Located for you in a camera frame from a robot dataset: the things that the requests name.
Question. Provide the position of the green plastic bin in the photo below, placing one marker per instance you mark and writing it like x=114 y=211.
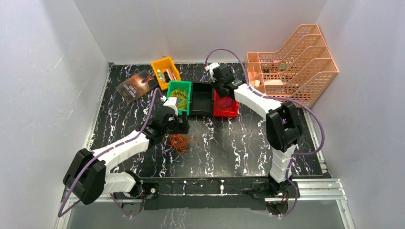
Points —
x=181 y=90

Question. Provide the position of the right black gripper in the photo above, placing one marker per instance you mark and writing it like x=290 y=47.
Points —
x=221 y=95

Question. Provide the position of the yellow plastic bin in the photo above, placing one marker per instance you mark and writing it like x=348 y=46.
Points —
x=164 y=63

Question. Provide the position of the red plastic bin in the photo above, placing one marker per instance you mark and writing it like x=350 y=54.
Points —
x=224 y=107

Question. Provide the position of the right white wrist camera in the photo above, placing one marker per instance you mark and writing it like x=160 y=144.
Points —
x=209 y=69

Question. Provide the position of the markers in yellow bin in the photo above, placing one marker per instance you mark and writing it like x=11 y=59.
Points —
x=166 y=75

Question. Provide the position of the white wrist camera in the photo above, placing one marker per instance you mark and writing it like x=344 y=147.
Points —
x=171 y=104
x=209 y=69

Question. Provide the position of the peach plastic file rack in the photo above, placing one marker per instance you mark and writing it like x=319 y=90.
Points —
x=301 y=69

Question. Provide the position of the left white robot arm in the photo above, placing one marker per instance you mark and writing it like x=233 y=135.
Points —
x=89 y=175

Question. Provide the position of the dark paperback book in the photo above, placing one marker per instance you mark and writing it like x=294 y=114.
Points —
x=136 y=86

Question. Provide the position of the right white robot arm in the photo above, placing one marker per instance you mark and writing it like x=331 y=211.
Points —
x=283 y=127

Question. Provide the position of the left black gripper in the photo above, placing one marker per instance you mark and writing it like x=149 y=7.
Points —
x=183 y=121

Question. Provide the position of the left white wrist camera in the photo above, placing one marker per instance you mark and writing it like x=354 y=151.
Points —
x=171 y=104

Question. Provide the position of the black plastic bin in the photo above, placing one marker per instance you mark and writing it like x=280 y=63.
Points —
x=201 y=102

